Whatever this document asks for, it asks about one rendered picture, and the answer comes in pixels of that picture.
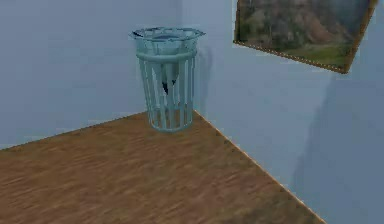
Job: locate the gold framed landscape picture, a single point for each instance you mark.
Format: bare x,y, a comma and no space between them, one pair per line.
300,30

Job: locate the pale blue slatted bin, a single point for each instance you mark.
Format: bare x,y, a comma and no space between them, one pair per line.
166,55

